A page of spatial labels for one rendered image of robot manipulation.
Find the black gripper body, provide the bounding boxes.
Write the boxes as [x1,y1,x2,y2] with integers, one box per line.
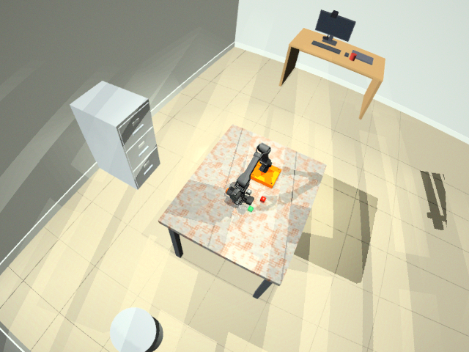
[226,186,254,205]

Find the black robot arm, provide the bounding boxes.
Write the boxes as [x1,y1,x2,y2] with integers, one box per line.
[229,142,273,205]

